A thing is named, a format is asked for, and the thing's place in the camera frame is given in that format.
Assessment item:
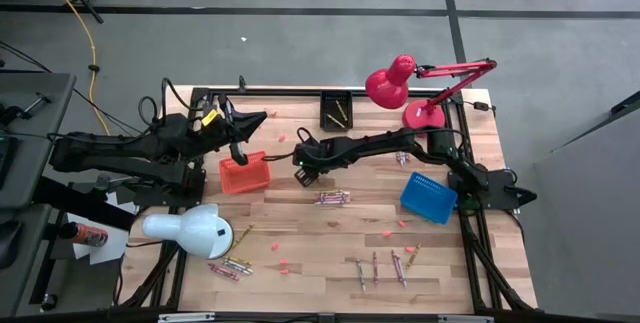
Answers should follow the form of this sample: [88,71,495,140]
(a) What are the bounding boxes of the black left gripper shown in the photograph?
[192,93,268,167]

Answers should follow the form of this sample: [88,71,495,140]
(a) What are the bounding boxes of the orange plastic basket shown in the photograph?
[218,150,273,196]

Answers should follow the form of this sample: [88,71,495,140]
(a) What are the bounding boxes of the black plastic basket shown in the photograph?
[319,89,355,133]

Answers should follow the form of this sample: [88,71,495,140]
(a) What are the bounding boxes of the red desk lamp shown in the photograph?
[364,53,499,132]

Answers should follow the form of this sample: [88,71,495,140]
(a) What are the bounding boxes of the white desk lamp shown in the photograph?
[141,203,235,261]

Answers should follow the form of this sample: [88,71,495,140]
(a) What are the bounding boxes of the blue plastic basket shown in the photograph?
[399,171,459,226]

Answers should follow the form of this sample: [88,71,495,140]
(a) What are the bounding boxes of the white paper sheets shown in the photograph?
[64,190,140,266]

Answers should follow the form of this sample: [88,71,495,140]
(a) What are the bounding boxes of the orange label spray can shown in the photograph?
[58,221,110,249]

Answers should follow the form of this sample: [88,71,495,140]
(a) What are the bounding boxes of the grey side desk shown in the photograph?
[0,71,77,317]

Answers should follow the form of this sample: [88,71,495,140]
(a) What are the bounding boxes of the black keyboard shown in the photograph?
[0,134,19,190]

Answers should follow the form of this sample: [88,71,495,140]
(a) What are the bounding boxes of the black computer mouse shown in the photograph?
[0,219,24,271]

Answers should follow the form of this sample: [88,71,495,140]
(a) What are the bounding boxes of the black caster wheel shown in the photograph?
[39,292,59,313]

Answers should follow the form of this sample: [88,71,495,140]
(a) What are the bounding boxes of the grey partition panel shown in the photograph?
[514,90,640,323]

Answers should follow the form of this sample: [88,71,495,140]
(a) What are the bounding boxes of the black aluminium table frame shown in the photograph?
[117,76,539,314]

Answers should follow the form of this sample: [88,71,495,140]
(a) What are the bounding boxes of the black lamp cord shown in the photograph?
[462,99,499,115]

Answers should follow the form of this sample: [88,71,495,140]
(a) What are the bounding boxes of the yellow cable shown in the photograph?
[33,0,112,137]

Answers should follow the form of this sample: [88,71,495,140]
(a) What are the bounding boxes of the black slanted frame post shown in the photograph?
[32,176,137,232]

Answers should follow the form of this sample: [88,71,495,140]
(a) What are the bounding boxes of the silver metal bracket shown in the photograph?
[157,312,216,323]
[437,314,495,323]

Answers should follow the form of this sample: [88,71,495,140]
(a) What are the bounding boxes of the black handled tool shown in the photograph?
[18,91,53,117]

